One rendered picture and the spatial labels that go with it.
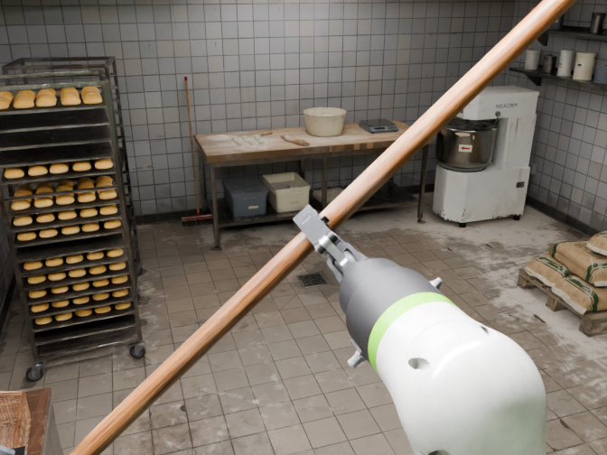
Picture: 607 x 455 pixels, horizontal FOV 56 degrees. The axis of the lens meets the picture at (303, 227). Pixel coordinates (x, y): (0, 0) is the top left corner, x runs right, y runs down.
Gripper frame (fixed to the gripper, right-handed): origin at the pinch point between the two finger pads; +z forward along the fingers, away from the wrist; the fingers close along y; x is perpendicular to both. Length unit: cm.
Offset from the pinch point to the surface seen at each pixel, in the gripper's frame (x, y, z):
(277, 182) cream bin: -6, 194, 476
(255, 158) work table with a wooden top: -4, 137, 416
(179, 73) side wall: -1, 54, 500
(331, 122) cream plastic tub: 72, 174, 443
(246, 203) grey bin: -40, 169, 433
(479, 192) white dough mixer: 131, 315, 391
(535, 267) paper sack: 94, 304, 260
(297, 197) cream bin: -1, 201, 432
